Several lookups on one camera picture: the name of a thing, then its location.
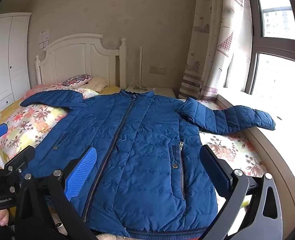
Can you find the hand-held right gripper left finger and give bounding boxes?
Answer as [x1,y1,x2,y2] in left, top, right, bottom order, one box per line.
[15,145,98,240]

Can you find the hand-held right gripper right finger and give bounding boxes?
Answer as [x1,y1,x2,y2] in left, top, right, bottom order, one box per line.
[199,144,283,240]

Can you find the blue puffer jacket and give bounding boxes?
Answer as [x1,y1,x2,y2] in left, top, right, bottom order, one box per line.
[20,89,276,239]

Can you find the person's left hand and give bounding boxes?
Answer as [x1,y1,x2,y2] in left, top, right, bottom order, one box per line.
[0,208,10,227]

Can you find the floral quilt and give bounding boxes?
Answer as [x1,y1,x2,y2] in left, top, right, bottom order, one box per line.
[0,90,270,220]

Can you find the beige window sill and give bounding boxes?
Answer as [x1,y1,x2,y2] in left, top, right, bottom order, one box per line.
[217,94,295,232]

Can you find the white wardrobe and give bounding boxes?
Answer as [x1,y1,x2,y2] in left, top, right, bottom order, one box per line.
[0,12,32,120]

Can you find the cream plush pillow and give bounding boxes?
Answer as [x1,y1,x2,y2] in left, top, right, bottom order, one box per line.
[81,77,108,92]

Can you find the patterned pillow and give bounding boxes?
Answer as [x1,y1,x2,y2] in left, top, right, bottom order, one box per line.
[61,74,92,87]

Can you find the white nightstand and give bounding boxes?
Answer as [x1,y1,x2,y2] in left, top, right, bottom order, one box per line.
[125,86,175,98]

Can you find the white bed headboard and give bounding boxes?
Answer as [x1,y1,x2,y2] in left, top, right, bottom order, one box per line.
[35,33,127,90]

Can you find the white pole lamp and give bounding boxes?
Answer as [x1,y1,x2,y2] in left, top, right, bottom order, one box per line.
[130,46,148,92]

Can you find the printed curtain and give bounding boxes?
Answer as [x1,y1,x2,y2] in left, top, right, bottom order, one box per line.
[179,0,254,101]

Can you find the wall paper notices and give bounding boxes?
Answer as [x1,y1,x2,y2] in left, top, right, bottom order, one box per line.
[39,29,50,49]

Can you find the dark window frame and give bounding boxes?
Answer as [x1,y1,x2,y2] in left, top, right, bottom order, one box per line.
[245,0,295,96]

